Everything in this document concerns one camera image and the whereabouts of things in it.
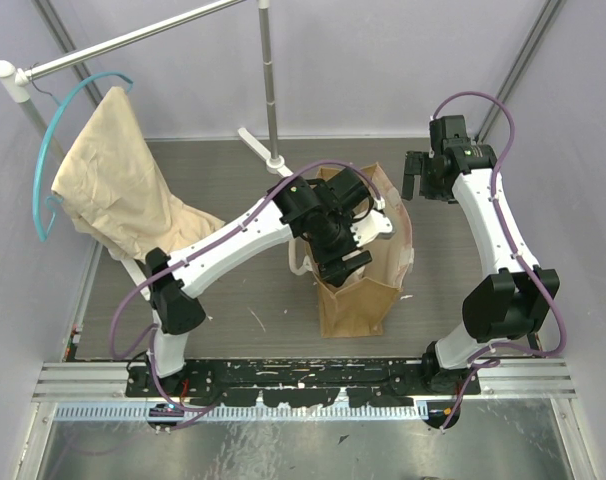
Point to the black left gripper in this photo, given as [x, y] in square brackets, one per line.
[344, 263]

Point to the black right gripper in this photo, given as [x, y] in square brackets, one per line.
[416, 163]

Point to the brown canvas tote bag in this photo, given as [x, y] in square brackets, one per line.
[360, 309]

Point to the beige bottle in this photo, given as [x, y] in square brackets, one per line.
[354, 278]

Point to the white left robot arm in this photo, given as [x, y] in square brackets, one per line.
[336, 217]

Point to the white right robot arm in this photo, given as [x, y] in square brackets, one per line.
[511, 301]

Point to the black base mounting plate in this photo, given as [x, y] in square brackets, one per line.
[299, 383]

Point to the beige cloth garment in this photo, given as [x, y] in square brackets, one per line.
[111, 187]

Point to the metal clothes rack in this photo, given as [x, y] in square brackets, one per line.
[170, 82]

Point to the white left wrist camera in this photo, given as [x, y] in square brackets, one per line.
[374, 226]

